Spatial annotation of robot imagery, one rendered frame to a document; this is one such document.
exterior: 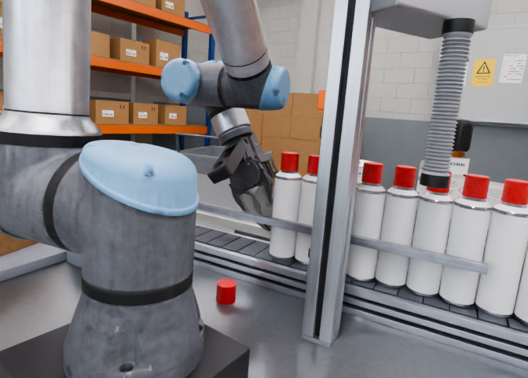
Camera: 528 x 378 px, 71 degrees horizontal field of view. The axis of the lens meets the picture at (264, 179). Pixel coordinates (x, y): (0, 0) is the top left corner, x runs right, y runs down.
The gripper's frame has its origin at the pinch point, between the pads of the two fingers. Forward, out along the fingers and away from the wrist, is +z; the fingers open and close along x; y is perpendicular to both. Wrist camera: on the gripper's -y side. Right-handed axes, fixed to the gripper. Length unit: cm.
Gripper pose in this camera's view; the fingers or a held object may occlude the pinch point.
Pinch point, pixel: (265, 225)
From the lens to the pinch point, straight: 74.9
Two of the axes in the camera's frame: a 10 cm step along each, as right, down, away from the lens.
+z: 3.8, 9.2, -0.7
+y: 4.7, -1.2, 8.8
